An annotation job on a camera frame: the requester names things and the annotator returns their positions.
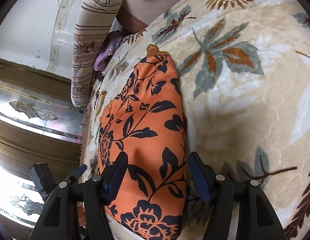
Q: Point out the leaf pattern blanket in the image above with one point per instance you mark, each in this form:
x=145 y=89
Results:
x=245 y=72

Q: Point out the pink bed sheet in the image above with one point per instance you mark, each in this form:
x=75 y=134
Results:
x=135 y=15

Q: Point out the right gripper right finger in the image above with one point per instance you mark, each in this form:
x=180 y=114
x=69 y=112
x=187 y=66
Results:
x=257 y=218

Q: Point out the orange floral blouse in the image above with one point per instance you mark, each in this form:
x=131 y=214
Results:
x=146 y=121

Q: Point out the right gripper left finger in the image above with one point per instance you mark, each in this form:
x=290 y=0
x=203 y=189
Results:
x=76 y=211

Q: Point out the stained glass wooden door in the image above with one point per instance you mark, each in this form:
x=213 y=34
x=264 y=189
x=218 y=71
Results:
x=38 y=124

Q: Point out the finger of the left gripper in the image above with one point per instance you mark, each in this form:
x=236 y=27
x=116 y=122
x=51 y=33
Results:
x=75 y=174

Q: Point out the striped bolster pillow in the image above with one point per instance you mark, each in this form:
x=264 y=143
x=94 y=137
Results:
x=91 y=29

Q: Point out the purple cloth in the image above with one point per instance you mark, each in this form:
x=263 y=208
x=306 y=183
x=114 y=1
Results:
x=107 y=50

